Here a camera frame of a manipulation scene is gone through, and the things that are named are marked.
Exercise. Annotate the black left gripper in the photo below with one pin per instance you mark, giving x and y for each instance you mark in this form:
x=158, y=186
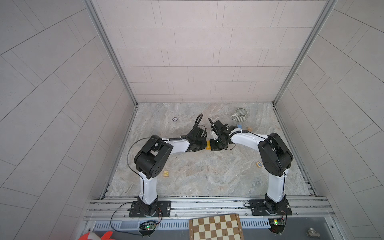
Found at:
x=204, y=144

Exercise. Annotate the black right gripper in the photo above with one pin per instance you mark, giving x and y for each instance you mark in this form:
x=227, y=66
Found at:
x=213, y=148

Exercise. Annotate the orange supermarket wooden block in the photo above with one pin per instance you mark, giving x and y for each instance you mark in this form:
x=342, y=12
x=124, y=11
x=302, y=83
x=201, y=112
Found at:
x=208, y=146

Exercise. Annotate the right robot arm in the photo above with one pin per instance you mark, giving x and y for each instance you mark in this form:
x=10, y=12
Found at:
x=276, y=159

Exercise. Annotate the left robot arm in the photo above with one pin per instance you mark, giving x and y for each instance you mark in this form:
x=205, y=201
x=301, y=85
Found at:
x=152, y=158

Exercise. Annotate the natural wood block blue print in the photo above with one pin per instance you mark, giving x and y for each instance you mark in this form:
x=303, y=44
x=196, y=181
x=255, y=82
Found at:
x=259, y=164

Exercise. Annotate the striped ceramic mug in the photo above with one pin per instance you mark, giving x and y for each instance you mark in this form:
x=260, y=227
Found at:
x=240, y=115

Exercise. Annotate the checkered chess board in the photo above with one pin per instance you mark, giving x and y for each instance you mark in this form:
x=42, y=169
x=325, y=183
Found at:
x=222, y=227

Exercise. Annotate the left circuit board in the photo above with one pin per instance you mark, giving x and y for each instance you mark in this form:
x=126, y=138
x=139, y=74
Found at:
x=148, y=226

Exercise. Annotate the circuit board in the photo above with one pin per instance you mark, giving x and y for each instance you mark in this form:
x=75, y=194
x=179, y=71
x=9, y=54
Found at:
x=277, y=226
x=148, y=226

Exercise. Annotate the right circuit board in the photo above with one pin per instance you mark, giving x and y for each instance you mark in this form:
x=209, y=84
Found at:
x=277, y=226

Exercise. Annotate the metal clamp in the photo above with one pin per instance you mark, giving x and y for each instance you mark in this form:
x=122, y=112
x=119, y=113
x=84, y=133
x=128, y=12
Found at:
x=312, y=233

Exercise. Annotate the red white object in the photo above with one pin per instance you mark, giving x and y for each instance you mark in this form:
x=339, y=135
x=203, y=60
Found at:
x=94, y=236

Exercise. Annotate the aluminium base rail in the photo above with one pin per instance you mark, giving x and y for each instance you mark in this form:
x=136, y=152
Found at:
x=111, y=214

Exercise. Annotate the aluminium corner post right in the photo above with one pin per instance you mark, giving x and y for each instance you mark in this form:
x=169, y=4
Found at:
x=326, y=11

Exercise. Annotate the aluminium corner post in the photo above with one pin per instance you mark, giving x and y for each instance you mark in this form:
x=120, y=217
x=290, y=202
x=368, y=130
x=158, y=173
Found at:
x=90, y=7
x=326, y=11

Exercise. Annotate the aluminium corner post left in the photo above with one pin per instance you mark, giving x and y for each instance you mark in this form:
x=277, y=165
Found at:
x=90, y=7

